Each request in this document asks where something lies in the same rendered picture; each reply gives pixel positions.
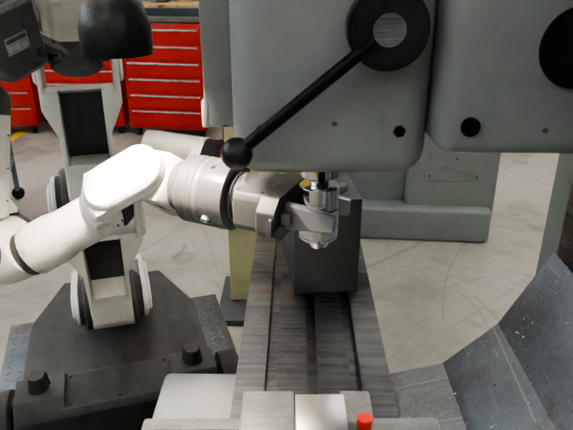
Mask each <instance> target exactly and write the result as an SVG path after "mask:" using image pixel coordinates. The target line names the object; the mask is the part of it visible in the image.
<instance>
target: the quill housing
mask: <svg viewBox="0 0 573 430"><path fill-rule="evenodd" d="M423 1H424V3H425V5H426V7H427V8H428V11H429V14H430V17H431V34H430V37H429V40H428V43H427V45H426V47H425V49H424V50H423V52H422V53H421V55H420V56H419V57H418V58H417V59H416V60H415V61H414V62H412V63H411V64H410V65H408V66H406V67H404V68H402V69H399V70H396V71H391V72H381V71H377V70H373V69H372V68H369V67H367V66H365V65H364V64H362V63H361V62H359V63H358V64H357V65H355V66H354V67H353V68H352V69H350V70H349V71H348V72H347V73H346V74H345V75H344V76H342V77H341V78H340V79H338V80H337V81H336V82H335V83H334V84H332V85H331V86H330V87H328V88H327V89H326V90H324V91H323V92H322V93H321V94H320V95H319V96H318V97H317V98H315V99H314V100H313V101H312V102H310V103H309V104H308V105H306V106H305V107H304V108H303V109H301V110H300V111H299V112H298V113H296V114H295V115H294V116H292V117H291V118H290V119H289V120H288V121H287V122H286V123H285V124H283V125H282V126H281V127H279V128H278V129H277V130H276V131H274V132H273V133H272V134H271V135H269V136H268V137H267V138H265V139H264V140H263V141H262V142H260V143H259V144H258V145H257V146H256V147H255V148H254V149H253V150H252V152H253V156H252V161H251V163H250V164H249V165H248V166H247V168H249V169H251V170H253V171H262V172H400V171H406V170H407V169H409V168H411V167H412V166H413V165H415V164H416V163H417V161H418V160H419V158H420V156H421V154H422V151H423V147H424V139H425V122H426V113H427V104H428V96H429V87H430V78H431V61H432V52H433V44H434V34H435V25H436V17H437V0H423ZM353 2H355V0H229V24H230V48H231V71H232V94H233V117H234V137H241V138H243V139H245V138H246V137H247V136H249V135H250V134H251V133H252V132H254V131H255V130H256V129H257V128H258V127H259V126H260V125H262V124H263V123H264V122H265V121H266V120H268V119H269V118H270V117H271V116H273V115H274V114H275V113H277V112H278V111H279V110H280V109H281V108H283V107H284V106H285V105H287V104H288V103H289V102H290V101H291V100H292V99H293V98H294V97H295V96H297V95H298V94H299V93H301V92H302V91H303V90H304V89H306V88H307V87H308V86H309V85H311V84H312V83H313V82H314V81H316V80H317V79H318V78H319V77H320V76H321V75H322V74H323V73H325V72H326V71H327V70H328V69H330V68H331V67H332V66H334V65H335V64H336V63H337V62H338V61H340V60H341V59H342V58H344V57H345V56H346V55H347V54H349V53H350V52H351V48H350V46H349V44H348V41H347V38H346V34H345V22H346V18H347V15H348V13H349V10H350V7H351V5H352V4H353Z"/></svg>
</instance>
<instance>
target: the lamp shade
mask: <svg viewBox="0 0 573 430"><path fill-rule="evenodd" d="M78 39H79V45H80V51H81V56H82V57H86V58H91V59H128V58H137V57H142V56H147V55H151V54H153V37H152V27H151V24H150V21H149V19H148V16H147V13H146V11H145V8H144V7H143V4H142V2H141V1H140V0H84V1H83V2H82V4H81V9H80V14H79V19H78Z"/></svg>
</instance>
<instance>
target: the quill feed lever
mask: <svg viewBox="0 0 573 430"><path fill-rule="evenodd" d="M345 34H346V38H347V41H348V44H349V46H350V48H351V52H350V53H349V54H347V55H346V56H345V57H344V58H342V59H341V60H340V61H338V62H337V63H336V64H335V65H334V66H332V67H331V68H330V69H328V70H327V71H326V72H325V73H323V74H322V75H321V76H320V77H319V78H318V79H317V80H316V81H314V82H313V83H312V84H311V85H309V86H308V87H307V88H306V89H304V90H303V91H302V92H301V93H299V94H298V95H297V96H295V97H294V98H293V99H292V100H291V101H290V102H289V103H288V104H287V105H285V106H284V107H283V108H281V109H280V110H279V111H278V112H277V113H275V114H274V115H273V116H271V117H270V118H269V119H268V120H266V121H265V122H264V123H263V124H262V125H260V126H259V127H258V128H257V129H256V130H255V131H254V132H252V133H251V134H250V135H249V136H247V137H246V138H245V139H243V138H241V137H232V138H230V139H229V140H227V141H226V142H225V143H224V144H223V146H222V147H221V159H222V161H223V163H224V164H225V165H226V166H227V167H228V168H230V169H233V170H241V169H243V168H245V167H247V166H248V165H249V164H250V163H251V161H252V156H253V152H252V150H253V149H254V148H255V147H256V146H257V145H258V144H259V143H260V142H262V141H263V140H264V139H265V138H267V137H268V136H269V135H271V134H272V133H273V132H274V131H276V130H277V129H278V128H279V127H281V126H282V125H283V124H285V123H286V122H287V121H288V120H289V119H290V118H291V117H292V116H294V115H295V114H296V113H298V112H299V111H300V110H301V109H303V108H304V107H305V106H306V105H308V104H309V103H310V102H312V101H313V100H314V99H315V98H317V97H318V96H319V95H320V94H321V93H322V92H323V91H324V90H326V89H327V88H328V87H330V86H331V85H332V84H334V83H335V82H336V81H337V80H338V79H340V78H341V77H342V76H344V75H345V74H346V73H347V72H348V71H349V70H350V69H352V68H353V67H354V66H355V65H357V64H358V63H359V62H361V63H362V64H364V65H365V66H367V67H369V68H372V69H373V70H377V71H381V72H391V71H396V70H399V69H402V68H404V67H406V66H408V65H410V64H411V63H412V62H414V61H415V60H416V59H417V58H418V57H419V56H420V55H421V53H422V52H423V50H424V49H425V47H426V45H427V43H428V40H429V37H430V34H431V17H430V14H429V11H428V8H427V7H426V5H425V3H424V1H423V0H355V2H353V4H352V5H351V7H350V10H349V13H348V15H347V18H346V22H345Z"/></svg>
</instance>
